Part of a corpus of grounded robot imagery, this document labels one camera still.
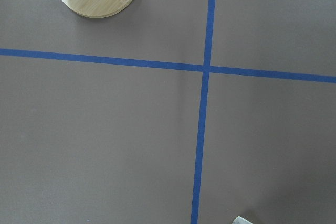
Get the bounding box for white milk carton green cap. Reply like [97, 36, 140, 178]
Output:
[232, 216, 252, 224]

